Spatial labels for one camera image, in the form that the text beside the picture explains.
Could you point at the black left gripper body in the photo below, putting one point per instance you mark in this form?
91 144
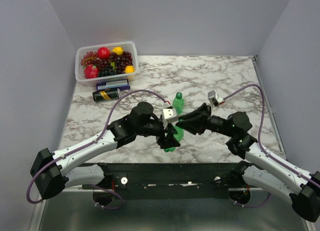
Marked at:
153 128

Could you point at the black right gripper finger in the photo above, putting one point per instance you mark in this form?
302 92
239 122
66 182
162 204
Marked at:
203 111
194 127

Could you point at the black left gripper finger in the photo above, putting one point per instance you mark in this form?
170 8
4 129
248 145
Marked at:
168 141
172 129

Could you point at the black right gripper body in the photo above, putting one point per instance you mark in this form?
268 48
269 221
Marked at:
215 123

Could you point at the green bottle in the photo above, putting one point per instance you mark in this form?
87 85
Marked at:
178 136
178 103

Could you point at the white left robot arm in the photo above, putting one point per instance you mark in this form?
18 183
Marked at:
52 172

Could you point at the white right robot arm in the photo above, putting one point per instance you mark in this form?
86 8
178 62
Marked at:
263 169

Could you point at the black drink can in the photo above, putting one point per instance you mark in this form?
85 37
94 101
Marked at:
106 95

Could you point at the purple flat box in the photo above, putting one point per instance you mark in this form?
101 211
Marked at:
119 84

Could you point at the yellow lemon front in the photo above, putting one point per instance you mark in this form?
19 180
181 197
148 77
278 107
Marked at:
129 69

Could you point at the yellow lemon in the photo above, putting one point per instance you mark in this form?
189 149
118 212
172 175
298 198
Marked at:
118 50
129 69

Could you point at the black grape bunch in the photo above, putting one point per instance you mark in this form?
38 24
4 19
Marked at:
107 71

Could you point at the dark red grape bunch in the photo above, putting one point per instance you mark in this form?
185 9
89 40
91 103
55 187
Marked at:
117 61

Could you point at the pink dragon fruit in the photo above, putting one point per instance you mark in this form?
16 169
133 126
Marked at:
91 72

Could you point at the white plastic basket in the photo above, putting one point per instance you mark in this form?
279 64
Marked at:
79 69

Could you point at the yellow lemon back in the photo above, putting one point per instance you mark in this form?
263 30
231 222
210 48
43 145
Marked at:
118 50

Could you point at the red apple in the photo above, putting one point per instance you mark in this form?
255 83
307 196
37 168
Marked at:
103 53

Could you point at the red grape bunch left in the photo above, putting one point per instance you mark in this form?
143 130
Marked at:
89 58

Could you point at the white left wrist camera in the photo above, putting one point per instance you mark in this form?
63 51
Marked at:
170 115

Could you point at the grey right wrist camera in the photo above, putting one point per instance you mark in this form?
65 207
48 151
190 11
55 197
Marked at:
214 99

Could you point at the black base frame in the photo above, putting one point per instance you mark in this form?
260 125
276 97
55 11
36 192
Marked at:
162 181

